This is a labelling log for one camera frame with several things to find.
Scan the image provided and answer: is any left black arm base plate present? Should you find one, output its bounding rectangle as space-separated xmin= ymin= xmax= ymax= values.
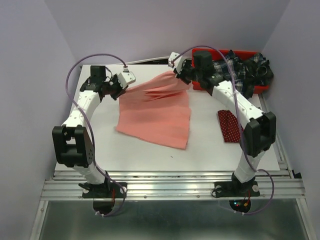
xmin=78 ymin=182 xmax=128 ymax=218

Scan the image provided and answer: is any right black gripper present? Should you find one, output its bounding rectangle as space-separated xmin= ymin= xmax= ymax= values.
xmin=174 ymin=60 xmax=202 ymax=85

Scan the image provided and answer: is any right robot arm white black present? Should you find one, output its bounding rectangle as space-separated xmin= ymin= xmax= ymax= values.
xmin=168 ymin=51 xmax=276 ymax=195

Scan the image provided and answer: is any plaid navy skirt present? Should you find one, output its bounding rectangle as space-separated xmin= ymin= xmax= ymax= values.
xmin=213 ymin=50 xmax=274 ymax=99

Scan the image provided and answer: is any aluminium frame rail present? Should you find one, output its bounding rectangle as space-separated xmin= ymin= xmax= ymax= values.
xmin=31 ymin=93 xmax=309 ymax=240

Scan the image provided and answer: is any red plastic bin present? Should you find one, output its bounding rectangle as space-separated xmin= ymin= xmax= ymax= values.
xmin=191 ymin=48 xmax=271 ymax=95

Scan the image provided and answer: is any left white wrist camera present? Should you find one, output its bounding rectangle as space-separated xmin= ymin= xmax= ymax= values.
xmin=117 ymin=71 xmax=136 ymax=89

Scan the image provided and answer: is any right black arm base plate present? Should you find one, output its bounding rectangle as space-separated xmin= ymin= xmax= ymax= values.
xmin=211 ymin=181 xmax=261 ymax=214

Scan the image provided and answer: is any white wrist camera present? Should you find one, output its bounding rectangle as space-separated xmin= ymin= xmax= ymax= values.
xmin=117 ymin=71 xmax=136 ymax=89
xmin=168 ymin=52 xmax=186 ymax=70

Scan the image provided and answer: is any pink pleated skirt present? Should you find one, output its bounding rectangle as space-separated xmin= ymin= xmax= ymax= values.
xmin=115 ymin=71 xmax=191 ymax=150

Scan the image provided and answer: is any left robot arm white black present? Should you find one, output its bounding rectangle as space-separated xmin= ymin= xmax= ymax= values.
xmin=52 ymin=65 xmax=136 ymax=197

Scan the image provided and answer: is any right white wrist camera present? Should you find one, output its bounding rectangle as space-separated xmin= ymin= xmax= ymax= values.
xmin=168 ymin=52 xmax=186 ymax=70

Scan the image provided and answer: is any red polka dot skirt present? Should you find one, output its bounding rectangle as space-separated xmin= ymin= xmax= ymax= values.
xmin=217 ymin=110 xmax=241 ymax=143

